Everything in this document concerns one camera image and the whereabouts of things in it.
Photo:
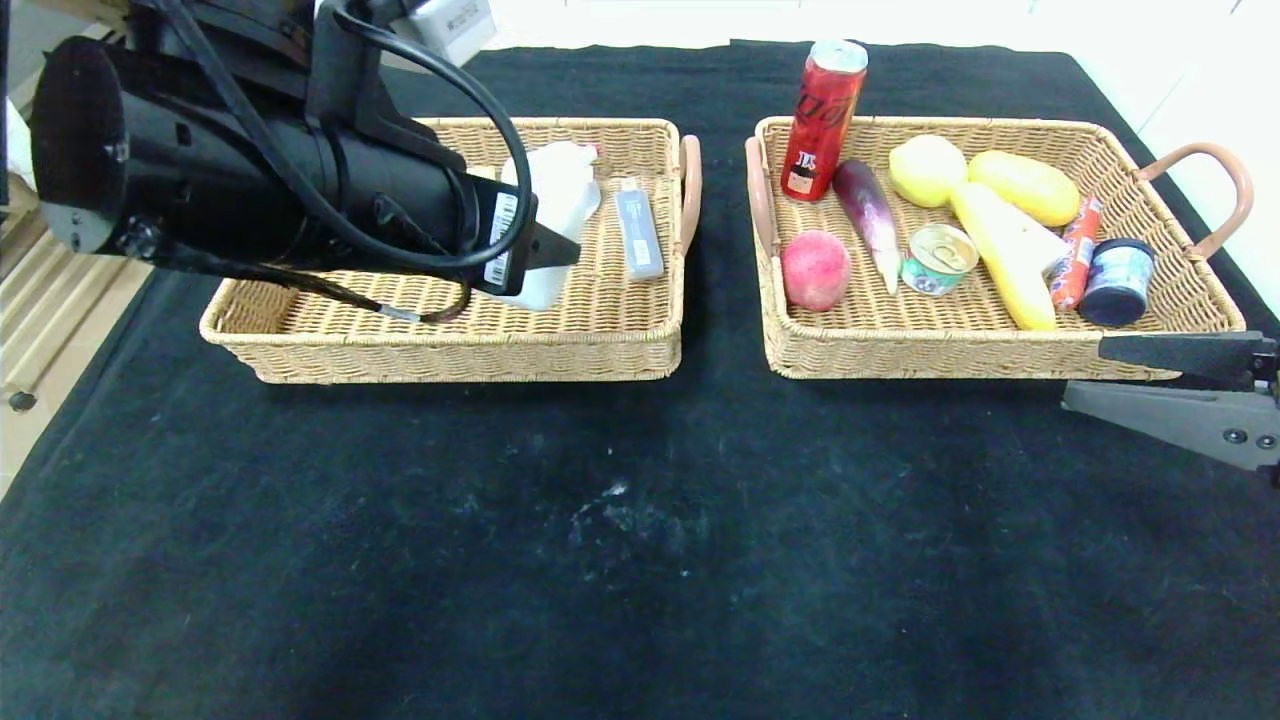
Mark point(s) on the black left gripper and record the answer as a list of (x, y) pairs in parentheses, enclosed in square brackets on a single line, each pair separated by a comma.
[(503, 240)]

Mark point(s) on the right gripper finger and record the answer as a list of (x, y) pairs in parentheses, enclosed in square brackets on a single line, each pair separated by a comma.
[(1190, 420), (1180, 352)]

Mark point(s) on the white soap bar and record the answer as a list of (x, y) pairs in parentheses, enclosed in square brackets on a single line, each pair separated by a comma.
[(565, 195)]

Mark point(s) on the translucent grey plastic case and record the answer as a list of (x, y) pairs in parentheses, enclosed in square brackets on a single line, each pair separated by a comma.
[(640, 235)]

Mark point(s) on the yellow banana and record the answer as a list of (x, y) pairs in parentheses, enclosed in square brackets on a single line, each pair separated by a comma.
[(1005, 255)]

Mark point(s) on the pull-tab tin can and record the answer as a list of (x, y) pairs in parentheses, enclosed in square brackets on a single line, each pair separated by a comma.
[(938, 260)]

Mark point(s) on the pink peach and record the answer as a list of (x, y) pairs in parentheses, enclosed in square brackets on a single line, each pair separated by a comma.
[(815, 270)]

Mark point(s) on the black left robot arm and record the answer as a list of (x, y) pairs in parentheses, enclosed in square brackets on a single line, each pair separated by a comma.
[(200, 170)]

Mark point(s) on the dark blue yogurt cup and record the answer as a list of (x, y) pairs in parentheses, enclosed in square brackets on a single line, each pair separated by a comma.
[(1117, 285)]

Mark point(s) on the red wrapped sausage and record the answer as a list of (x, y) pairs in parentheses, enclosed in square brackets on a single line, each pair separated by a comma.
[(1078, 250)]

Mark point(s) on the small white juice carton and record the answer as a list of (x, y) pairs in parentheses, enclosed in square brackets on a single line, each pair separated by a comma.
[(1045, 245)]

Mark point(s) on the yellow mango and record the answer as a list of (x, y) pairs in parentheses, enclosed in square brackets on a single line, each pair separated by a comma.
[(1028, 188)]

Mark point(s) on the white table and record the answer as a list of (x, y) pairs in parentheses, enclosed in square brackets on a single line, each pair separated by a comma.
[(700, 25)]

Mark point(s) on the red soda can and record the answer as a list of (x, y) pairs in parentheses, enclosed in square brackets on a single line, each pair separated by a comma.
[(822, 118)]

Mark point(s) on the yellow-green lemon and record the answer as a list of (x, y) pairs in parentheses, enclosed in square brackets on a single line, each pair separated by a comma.
[(927, 172)]

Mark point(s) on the purple eggplant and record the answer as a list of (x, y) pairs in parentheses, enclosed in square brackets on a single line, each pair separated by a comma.
[(868, 210)]

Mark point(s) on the black tablecloth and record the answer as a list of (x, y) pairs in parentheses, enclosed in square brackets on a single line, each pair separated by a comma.
[(500, 680)]

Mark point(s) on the wooden rack on casters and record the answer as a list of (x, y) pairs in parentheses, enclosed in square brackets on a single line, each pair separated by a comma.
[(50, 300)]

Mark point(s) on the white hanging cloth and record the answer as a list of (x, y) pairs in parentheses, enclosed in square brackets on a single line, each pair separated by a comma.
[(20, 150)]

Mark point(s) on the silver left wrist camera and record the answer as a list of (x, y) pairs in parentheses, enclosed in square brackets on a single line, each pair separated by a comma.
[(450, 25)]

